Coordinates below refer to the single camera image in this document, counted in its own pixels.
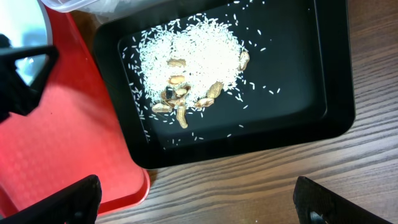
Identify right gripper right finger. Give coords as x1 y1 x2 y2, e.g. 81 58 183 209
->
293 176 389 224

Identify rice food scraps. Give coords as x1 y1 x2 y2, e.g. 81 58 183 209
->
121 0 282 150

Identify black waste tray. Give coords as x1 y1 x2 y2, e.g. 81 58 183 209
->
93 0 355 169

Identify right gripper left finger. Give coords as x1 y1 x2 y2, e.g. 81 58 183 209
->
2 175 102 224

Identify clear plastic bin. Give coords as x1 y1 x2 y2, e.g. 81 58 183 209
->
40 0 150 24

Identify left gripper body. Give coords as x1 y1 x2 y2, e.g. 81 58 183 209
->
0 34 19 124

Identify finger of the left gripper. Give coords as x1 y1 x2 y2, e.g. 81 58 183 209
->
1 45 58 116

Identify red plastic tray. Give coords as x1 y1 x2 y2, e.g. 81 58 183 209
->
1 10 150 217

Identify light blue plate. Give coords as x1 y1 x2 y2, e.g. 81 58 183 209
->
1 0 52 85

